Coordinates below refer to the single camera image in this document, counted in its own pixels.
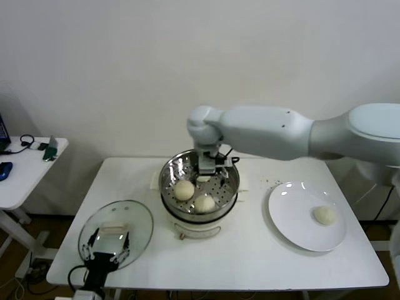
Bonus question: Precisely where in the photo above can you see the perforated steel steamer basket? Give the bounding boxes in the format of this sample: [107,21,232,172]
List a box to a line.
[151,149,250,219]

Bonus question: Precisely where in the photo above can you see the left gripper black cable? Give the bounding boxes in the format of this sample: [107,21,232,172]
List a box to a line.
[68,264,89,290]

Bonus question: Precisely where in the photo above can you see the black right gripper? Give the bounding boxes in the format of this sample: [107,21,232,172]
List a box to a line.
[214,152,235,189]

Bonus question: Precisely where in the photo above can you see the white side table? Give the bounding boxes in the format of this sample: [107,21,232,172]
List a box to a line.
[0,136,69,281]

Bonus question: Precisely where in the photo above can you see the black power cable with plug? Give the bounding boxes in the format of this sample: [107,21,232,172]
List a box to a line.
[374,184,394,220]

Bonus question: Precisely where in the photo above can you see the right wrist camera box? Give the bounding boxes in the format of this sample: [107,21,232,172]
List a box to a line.
[198,151,217,175]

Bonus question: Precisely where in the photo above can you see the white electric cooker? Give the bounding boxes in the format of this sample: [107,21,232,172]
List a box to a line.
[151,171,250,241]

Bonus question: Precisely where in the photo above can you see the green grey small device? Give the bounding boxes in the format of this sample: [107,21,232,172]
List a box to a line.
[42,135,59,163]

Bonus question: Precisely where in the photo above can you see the blue computer mouse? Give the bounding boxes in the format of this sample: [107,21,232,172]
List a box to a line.
[0,161,13,182]

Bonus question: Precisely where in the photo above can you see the thin black looped cable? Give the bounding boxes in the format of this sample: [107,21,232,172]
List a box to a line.
[1,134,36,156]

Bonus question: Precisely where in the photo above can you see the floor power strip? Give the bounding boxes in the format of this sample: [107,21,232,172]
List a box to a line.
[23,258,51,278]

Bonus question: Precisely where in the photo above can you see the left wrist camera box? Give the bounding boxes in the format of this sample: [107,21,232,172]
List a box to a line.
[73,289,106,300]

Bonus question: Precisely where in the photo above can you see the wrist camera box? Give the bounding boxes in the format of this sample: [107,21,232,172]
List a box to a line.
[73,289,106,300]
[198,151,217,175]

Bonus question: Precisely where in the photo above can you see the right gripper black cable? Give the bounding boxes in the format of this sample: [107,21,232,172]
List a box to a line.
[218,146,241,165]

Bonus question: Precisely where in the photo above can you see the white round plate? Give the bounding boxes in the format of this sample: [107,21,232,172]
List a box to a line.
[267,181,348,253]

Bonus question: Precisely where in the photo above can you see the scattered dark crumbs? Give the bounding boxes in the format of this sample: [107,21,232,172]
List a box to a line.
[260,177,283,189]

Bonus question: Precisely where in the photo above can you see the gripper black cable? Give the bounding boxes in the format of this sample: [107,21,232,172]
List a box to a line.
[218,146,241,165]
[68,264,89,290]

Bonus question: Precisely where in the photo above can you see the white wall cable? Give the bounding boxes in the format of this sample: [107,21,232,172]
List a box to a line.
[355,176,388,204]

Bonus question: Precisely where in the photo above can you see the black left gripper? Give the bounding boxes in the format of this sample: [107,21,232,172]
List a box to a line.
[81,228,131,292]

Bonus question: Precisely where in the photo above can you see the round glass lid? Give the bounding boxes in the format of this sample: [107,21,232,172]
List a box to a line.
[77,199,154,271]

